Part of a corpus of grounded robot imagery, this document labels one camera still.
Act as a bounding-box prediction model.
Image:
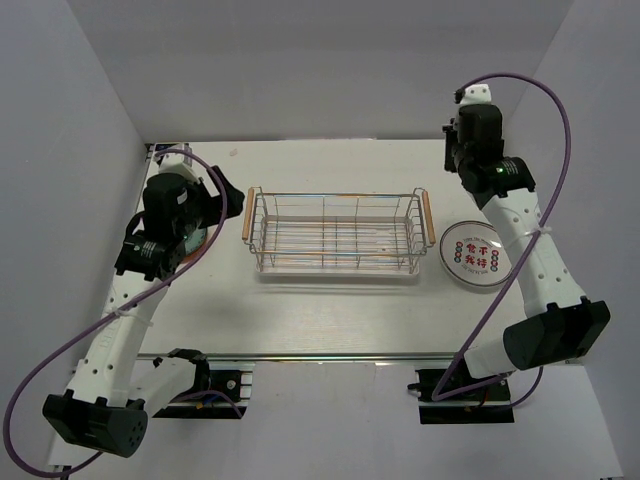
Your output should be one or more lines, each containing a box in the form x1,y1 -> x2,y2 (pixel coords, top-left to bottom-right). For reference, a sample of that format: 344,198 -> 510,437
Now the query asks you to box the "teal plate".
185,228 -> 208,256

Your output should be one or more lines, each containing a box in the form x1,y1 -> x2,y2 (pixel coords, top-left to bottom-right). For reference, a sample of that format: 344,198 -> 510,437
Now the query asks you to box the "orange plate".
181,238 -> 207,265

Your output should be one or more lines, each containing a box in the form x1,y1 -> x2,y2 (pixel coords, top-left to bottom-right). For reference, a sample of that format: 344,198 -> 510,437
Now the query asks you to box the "white plate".
439,250 -> 512,292
439,220 -> 512,291

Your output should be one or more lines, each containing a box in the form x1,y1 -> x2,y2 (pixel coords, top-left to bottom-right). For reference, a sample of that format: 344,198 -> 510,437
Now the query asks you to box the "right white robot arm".
443,104 -> 611,399

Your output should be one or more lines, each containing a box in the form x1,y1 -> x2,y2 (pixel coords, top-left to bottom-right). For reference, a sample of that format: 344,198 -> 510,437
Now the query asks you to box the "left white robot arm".
42,162 -> 245,458

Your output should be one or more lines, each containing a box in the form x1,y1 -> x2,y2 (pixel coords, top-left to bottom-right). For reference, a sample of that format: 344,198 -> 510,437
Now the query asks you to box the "black corner label left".
154,143 -> 189,152

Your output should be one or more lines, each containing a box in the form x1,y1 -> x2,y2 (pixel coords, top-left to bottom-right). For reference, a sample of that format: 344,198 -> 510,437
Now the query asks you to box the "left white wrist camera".
153,146 -> 196,181

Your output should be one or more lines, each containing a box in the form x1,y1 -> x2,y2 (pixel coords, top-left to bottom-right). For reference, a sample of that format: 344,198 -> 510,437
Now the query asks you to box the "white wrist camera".
454,83 -> 492,107
153,146 -> 196,181

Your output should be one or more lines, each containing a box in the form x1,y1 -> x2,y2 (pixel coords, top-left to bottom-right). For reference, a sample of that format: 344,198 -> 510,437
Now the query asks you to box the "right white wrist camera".
454,83 -> 492,107

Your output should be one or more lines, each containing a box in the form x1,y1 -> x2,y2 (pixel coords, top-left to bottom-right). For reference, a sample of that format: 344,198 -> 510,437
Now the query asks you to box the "metal wire dish rack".
242,187 -> 436,265

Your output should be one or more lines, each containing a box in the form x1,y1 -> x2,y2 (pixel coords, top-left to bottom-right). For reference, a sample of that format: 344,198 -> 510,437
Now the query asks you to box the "aluminium front rail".
137,351 -> 569,365

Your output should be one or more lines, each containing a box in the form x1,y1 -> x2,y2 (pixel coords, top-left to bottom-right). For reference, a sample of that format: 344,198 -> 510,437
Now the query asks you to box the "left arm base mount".
153,349 -> 253,420

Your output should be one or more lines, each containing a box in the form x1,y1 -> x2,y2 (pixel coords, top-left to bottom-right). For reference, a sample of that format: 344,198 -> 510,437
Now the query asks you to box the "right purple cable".
432,73 -> 572,412

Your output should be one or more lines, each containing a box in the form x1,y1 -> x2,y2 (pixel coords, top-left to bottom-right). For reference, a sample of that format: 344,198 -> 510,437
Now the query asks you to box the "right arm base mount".
407,368 -> 515,425

